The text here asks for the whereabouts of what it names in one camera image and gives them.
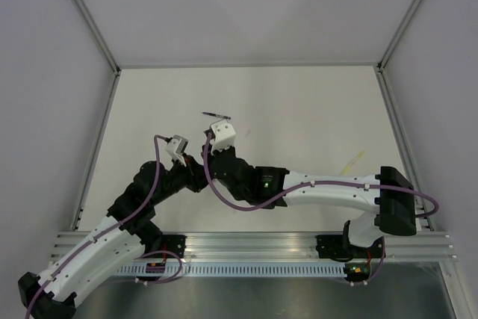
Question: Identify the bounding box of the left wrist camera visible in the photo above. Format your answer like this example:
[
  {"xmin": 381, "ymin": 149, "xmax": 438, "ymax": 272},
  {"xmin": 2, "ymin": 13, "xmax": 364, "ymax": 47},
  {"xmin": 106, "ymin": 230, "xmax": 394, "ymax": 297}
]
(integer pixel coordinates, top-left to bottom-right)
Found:
[{"xmin": 166, "ymin": 134, "xmax": 188, "ymax": 164}]

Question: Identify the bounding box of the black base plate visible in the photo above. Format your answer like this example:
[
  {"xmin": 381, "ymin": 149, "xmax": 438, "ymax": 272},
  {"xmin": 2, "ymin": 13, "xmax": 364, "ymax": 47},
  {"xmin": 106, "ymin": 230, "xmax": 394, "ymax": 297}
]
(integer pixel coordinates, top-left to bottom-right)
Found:
[
  {"xmin": 156, "ymin": 235, "xmax": 187, "ymax": 260},
  {"xmin": 315, "ymin": 235, "xmax": 384, "ymax": 261}
]

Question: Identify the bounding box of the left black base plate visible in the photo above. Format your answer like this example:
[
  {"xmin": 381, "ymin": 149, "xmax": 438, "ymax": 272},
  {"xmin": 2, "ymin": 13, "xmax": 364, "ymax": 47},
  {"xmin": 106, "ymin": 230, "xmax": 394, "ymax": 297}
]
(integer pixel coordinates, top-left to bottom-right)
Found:
[{"xmin": 156, "ymin": 235, "xmax": 187, "ymax": 260}]

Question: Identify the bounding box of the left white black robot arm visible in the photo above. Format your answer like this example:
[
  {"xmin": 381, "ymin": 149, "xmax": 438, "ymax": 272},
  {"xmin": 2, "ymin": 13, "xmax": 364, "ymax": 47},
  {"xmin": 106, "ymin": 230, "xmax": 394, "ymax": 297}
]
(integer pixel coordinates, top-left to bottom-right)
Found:
[{"xmin": 18, "ymin": 155, "xmax": 208, "ymax": 318}]

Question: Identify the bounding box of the yellow pen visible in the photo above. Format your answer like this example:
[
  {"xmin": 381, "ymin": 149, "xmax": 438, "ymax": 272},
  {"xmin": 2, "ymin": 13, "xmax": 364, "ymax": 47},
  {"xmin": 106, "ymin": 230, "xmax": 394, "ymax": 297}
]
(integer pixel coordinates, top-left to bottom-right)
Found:
[{"xmin": 340, "ymin": 150, "xmax": 365, "ymax": 176}]

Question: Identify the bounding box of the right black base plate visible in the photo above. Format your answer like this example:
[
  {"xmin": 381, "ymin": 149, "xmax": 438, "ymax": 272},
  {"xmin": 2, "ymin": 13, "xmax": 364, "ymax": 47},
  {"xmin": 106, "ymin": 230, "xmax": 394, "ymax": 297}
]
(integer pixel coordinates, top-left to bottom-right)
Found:
[{"xmin": 315, "ymin": 235, "xmax": 384, "ymax": 261}]

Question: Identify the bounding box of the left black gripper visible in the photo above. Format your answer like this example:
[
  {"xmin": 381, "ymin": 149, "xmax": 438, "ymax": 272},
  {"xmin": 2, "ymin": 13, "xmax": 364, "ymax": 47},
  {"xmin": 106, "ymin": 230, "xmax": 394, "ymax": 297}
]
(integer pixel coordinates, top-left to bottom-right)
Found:
[{"xmin": 150, "ymin": 152, "xmax": 211, "ymax": 206}]

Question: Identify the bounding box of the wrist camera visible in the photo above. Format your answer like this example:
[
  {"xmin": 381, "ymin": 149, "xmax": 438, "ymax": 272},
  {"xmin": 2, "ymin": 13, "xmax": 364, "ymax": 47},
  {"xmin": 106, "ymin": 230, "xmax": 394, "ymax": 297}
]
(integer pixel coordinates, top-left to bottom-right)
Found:
[
  {"xmin": 166, "ymin": 134, "xmax": 188, "ymax": 164},
  {"xmin": 204, "ymin": 120, "xmax": 236, "ymax": 153}
]

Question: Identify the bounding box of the aluminium rail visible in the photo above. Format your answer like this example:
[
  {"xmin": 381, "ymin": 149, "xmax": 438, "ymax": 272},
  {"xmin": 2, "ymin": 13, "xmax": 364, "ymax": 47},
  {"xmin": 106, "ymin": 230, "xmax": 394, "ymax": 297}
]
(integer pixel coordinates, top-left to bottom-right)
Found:
[{"xmin": 50, "ymin": 232, "xmax": 459, "ymax": 262}]

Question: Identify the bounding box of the purple pen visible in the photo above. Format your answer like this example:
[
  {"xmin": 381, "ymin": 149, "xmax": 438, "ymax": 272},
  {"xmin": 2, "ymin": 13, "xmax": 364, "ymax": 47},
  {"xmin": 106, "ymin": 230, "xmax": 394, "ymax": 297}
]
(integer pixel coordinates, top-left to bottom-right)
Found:
[{"xmin": 201, "ymin": 111, "xmax": 232, "ymax": 120}]

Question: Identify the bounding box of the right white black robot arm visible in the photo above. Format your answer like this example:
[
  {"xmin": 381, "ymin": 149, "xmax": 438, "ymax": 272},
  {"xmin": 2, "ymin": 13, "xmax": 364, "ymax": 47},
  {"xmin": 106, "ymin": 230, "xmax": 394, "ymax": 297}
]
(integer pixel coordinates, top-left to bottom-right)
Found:
[{"xmin": 203, "ymin": 147, "xmax": 417, "ymax": 257}]

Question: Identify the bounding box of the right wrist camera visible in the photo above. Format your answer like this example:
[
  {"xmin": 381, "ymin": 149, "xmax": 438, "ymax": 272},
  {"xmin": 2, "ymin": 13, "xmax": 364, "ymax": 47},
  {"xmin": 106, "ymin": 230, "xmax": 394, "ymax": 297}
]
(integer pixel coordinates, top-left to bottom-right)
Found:
[{"xmin": 204, "ymin": 120, "xmax": 236, "ymax": 153}]

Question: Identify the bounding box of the white slotted cable duct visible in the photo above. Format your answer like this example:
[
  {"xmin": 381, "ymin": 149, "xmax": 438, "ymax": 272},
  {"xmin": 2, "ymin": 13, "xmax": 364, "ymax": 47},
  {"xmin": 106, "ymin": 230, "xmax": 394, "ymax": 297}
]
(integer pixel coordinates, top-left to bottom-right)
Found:
[{"xmin": 114, "ymin": 261, "xmax": 346, "ymax": 278}]

